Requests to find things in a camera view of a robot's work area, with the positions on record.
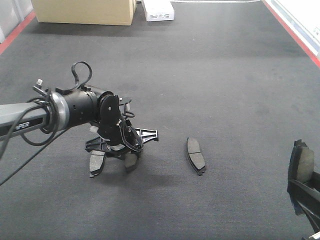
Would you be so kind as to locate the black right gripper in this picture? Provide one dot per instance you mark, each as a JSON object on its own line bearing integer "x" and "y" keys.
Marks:
{"x": 305, "y": 199}

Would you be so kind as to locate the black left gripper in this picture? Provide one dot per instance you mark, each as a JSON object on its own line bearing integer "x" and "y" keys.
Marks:
{"x": 120, "y": 139}

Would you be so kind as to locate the grey brake pad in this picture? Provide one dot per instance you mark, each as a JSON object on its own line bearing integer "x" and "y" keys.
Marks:
{"x": 302, "y": 162}
{"x": 195, "y": 156}
{"x": 96, "y": 163}
{"x": 130, "y": 162}

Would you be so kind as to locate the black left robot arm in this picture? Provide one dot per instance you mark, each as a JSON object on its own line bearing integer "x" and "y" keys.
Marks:
{"x": 58, "y": 110}

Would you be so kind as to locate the black conveyor belt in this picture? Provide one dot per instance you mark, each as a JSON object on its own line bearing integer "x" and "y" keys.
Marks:
{"x": 228, "y": 75}

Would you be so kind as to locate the cardboard box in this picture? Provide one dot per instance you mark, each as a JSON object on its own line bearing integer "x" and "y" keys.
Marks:
{"x": 93, "y": 12}

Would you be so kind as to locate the white printed box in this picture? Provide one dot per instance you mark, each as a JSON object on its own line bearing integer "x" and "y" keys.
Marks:
{"x": 158, "y": 10}

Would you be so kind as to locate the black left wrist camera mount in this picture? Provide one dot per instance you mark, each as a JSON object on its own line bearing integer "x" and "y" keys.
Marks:
{"x": 124, "y": 106}

